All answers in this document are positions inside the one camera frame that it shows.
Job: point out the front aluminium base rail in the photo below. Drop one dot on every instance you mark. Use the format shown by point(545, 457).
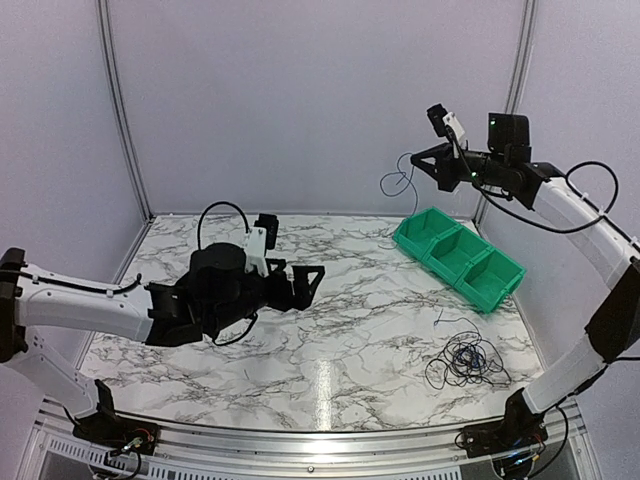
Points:
point(185, 451)

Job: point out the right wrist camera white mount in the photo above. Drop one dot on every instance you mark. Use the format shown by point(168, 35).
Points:
point(445, 123)

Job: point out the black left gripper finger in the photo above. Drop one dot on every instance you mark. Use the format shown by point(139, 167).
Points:
point(306, 280)
point(276, 269)

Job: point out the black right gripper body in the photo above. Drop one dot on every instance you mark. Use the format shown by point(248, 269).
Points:
point(451, 178)

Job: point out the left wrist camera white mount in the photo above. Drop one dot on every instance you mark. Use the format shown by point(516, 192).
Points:
point(261, 238)

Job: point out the left aluminium frame post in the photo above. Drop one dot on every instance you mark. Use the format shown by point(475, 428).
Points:
point(117, 99)

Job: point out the green three-compartment plastic bin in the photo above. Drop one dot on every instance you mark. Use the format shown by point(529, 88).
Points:
point(483, 274)

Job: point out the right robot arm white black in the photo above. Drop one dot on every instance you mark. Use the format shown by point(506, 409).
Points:
point(544, 189)

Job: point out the aluminium frame post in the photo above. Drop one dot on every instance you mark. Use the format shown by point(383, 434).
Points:
point(117, 99)
point(522, 59)

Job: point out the right aluminium frame post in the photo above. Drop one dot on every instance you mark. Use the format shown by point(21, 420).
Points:
point(522, 59)

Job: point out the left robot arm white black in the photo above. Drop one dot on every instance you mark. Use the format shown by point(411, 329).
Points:
point(31, 298)

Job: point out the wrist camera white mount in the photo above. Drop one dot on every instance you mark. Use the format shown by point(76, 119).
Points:
point(445, 123)
point(261, 238)

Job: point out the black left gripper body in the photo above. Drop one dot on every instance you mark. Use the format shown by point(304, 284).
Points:
point(230, 313)

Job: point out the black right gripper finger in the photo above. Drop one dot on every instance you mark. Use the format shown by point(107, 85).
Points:
point(431, 169)
point(438, 152)

